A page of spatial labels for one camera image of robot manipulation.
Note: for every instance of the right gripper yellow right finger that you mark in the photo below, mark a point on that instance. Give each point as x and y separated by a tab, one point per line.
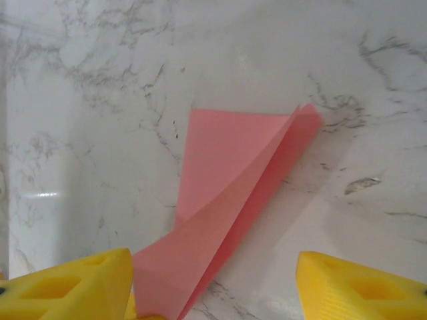
327	290

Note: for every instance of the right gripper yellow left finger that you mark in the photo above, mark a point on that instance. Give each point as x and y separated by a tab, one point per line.
100	293

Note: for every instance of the pink cloth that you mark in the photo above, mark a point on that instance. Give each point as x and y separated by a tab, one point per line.
217	150

